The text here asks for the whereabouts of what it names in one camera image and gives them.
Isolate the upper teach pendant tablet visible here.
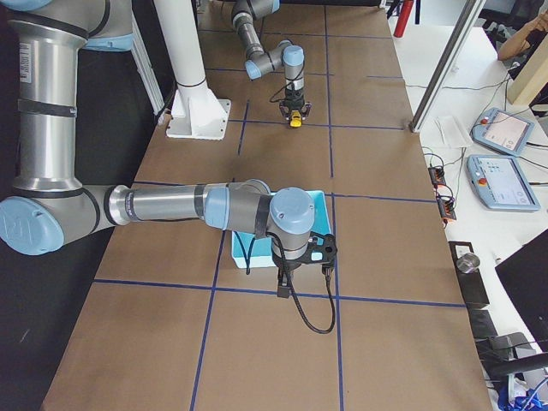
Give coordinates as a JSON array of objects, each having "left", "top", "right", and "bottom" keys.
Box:
[{"left": 471, "top": 108, "right": 534, "bottom": 156}]

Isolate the aluminium frame post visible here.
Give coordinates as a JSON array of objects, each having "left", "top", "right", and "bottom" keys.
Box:
[{"left": 409, "top": 0, "right": 485, "bottom": 133}]

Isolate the white paper sheet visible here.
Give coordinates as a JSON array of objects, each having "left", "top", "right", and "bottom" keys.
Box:
[{"left": 435, "top": 116, "right": 472, "bottom": 148}]

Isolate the red fire extinguisher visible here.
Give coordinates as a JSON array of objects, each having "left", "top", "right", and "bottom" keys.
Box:
[{"left": 393, "top": 0, "right": 415, "bottom": 38}]

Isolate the person forearm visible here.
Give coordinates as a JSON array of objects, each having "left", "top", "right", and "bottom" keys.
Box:
[{"left": 497, "top": 14, "right": 547, "bottom": 61}]

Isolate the blue tape strip crosswise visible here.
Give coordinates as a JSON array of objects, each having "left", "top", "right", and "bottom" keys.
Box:
[{"left": 228, "top": 119, "right": 405, "bottom": 130}]

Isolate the white pedestal column base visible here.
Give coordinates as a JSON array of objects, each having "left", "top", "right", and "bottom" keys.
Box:
[{"left": 154, "top": 0, "right": 231, "bottom": 140}]

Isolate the teach pendant tablet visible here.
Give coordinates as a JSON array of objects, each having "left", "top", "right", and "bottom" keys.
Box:
[
  {"left": 466, "top": 154, "right": 540, "bottom": 212},
  {"left": 471, "top": 108, "right": 534, "bottom": 156}
]

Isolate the lower teach pendant tablet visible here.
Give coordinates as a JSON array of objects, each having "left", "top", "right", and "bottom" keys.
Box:
[{"left": 466, "top": 154, "right": 540, "bottom": 212}]

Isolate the light blue plastic bin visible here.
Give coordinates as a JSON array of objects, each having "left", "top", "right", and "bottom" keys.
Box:
[{"left": 231, "top": 190, "right": 332, "bottom": 270}]

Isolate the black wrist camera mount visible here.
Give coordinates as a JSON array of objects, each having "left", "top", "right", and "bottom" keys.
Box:
[{"left": 296, "top": 231, "right": 337, "bottom": 268}]

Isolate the silver metal cylinder weight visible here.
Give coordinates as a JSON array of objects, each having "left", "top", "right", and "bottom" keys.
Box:
[{"left": 456, "top": 253, "right": 480, "bottom": 274}]

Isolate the yellow beetle toy car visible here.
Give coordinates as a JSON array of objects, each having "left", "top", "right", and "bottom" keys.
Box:
[{"left": 289, "top": 110, "right": 302, "bottom": 128}]

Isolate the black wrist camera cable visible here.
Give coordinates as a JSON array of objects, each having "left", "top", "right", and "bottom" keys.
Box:
[{"left": 276, "top": 252, "right": 337, "bottom": 334}]

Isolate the blue tape strip lengthwise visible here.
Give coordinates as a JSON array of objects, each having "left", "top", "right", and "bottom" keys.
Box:
[{"left": 323, "top": 5, "right": 345, "bottom": 410}]

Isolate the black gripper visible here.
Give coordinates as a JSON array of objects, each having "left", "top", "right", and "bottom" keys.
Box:
[{"left": 278, "top": 87, "right": 312, "bottom": 121}]

